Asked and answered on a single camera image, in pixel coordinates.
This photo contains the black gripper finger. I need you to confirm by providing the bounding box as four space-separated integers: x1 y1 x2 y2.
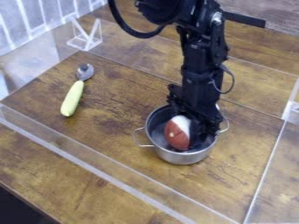
189 116 222 151
169 101 190 119

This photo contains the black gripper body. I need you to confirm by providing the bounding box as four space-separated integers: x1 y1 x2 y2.
165 66 225 123

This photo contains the red white plush mushroom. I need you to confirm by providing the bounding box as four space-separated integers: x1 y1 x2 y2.
162 115 190 151

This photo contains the silver metal pot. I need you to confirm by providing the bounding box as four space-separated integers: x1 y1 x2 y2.
132 105 229 165

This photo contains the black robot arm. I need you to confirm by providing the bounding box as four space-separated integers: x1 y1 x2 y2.
134 0 229 151

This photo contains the black bar on table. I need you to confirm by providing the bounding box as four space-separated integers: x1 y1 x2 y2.
224 11 266 28

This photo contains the clear acrylic triangle stand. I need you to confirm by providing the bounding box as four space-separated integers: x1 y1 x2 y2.
66 18 102 52

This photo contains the clear acrylic barrier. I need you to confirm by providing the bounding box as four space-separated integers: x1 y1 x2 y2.
0 103 238 224

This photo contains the black cable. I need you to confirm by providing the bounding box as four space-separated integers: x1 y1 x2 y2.
106 0 168 39

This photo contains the yellow-green handled spoon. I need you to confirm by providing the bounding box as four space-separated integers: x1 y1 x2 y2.
60 64 94 117

